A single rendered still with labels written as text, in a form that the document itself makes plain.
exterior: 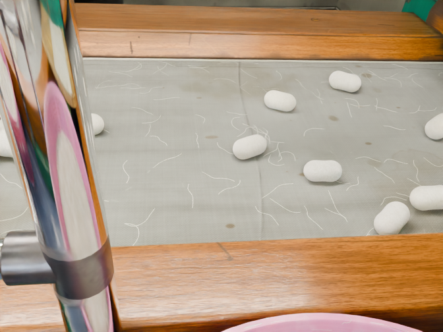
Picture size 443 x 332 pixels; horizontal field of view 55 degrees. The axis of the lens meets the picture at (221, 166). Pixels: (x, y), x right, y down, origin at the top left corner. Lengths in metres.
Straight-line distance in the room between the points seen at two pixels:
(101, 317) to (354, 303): 0.14
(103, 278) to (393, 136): 0.34
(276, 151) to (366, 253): 0.14
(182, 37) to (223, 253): 0.33
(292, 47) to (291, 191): 0.25
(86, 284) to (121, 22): 0.44
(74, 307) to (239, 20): 0.47
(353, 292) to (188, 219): 0.12
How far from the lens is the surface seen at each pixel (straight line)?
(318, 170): 0.35
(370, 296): 0.26
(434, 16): 0.58
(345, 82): 0.49
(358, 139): 0.43
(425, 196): 0.36
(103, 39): 0.54
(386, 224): 0.32
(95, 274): 0.16
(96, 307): 0.18
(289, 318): 0.24
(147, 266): 0.26
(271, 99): 0.43
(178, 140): 0.39
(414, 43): 0.62
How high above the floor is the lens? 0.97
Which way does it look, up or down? 39 degrees down
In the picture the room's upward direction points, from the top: 5 degrees clockwise
